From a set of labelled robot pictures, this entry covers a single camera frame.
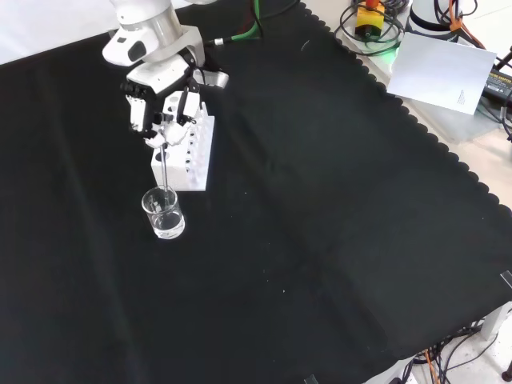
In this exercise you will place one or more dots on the clear glass rod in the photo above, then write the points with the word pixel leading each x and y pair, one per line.
pixel 164 168

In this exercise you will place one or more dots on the clear tape strip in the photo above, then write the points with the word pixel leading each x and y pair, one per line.
pixel 310 380
pixel 506 278

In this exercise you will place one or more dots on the yellow stop button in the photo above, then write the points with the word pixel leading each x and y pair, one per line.
pixel 370 20

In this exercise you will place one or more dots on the black power adapter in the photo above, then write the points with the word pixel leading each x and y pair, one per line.
pixel 499 84

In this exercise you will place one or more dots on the black bench cloth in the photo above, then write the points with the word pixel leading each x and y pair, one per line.
pixel 280 224

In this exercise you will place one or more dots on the pale board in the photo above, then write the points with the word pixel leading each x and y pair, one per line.
pixel 440 72

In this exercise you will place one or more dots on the white table leg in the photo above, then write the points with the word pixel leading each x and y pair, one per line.
pixel 496 322

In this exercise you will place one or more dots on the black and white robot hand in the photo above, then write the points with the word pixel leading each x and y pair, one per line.
pixel 156 80

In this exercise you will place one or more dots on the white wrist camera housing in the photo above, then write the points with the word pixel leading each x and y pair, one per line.
pixel 120 48

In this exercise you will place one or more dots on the clear glass beaker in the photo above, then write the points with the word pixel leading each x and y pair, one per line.
pixel 164 220

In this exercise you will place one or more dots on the white test tube rack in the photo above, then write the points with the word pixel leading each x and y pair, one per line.
pixel 176 172

